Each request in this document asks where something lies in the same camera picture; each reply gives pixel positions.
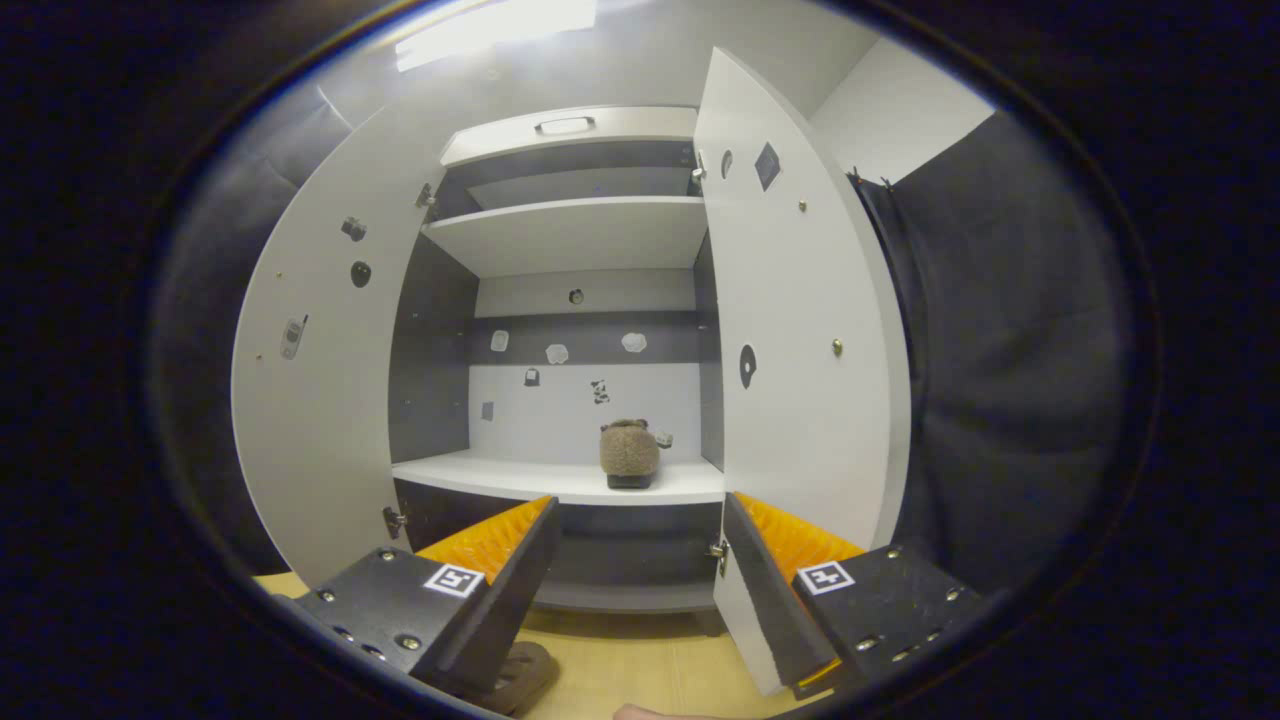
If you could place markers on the white shoe cabinet door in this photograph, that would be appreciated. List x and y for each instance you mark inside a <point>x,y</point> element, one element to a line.
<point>320,450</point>
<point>800,440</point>

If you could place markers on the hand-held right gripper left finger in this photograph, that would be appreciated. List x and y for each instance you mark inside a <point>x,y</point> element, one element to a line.
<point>515,590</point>

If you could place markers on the brown fuzzy shoe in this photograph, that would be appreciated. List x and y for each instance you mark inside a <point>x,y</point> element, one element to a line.
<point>630,455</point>
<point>530,672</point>

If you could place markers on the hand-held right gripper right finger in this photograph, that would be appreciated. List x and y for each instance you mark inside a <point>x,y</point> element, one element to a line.
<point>765,590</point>

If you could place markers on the white cabinet drawer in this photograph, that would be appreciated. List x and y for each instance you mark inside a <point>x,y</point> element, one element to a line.
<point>640,125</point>

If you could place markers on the black backdrop cloth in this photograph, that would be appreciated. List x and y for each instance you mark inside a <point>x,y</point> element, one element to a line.
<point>1020,350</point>

